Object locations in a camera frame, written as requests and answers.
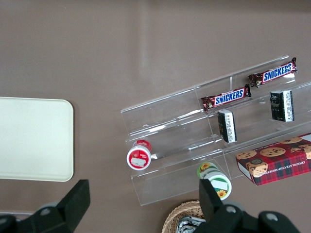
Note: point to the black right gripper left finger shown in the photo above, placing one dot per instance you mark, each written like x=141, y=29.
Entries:
x=70, y=208

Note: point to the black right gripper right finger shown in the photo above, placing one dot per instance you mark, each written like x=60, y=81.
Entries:
x=213, y=213

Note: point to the light wicker basket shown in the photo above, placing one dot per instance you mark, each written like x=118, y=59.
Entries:
x=179, y=213

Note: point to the beige plastic serving tray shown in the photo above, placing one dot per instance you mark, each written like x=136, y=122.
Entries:
x=36, y=138

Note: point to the stacked aluminium foil trays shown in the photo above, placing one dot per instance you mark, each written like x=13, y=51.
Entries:
x=187, y=224

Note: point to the green sunflower snack cup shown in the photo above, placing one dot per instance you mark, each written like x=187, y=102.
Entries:
x=213, y=174

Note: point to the red plaid cookie box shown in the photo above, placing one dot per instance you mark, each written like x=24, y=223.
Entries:
x=279, y=165

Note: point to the red lidded snack cup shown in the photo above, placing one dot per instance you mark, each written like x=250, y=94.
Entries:
x=138, y=156

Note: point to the small black chocolate box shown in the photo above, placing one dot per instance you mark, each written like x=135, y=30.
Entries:
x=227, y=126
x=281, y=106

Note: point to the clear acrylic stepped shelf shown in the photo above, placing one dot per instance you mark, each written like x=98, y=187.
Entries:
x=255, y=121
x=165, y=116

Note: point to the Snickers chocolate bar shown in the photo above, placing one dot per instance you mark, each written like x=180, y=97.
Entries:
x=277, y=72
x=228, y=97

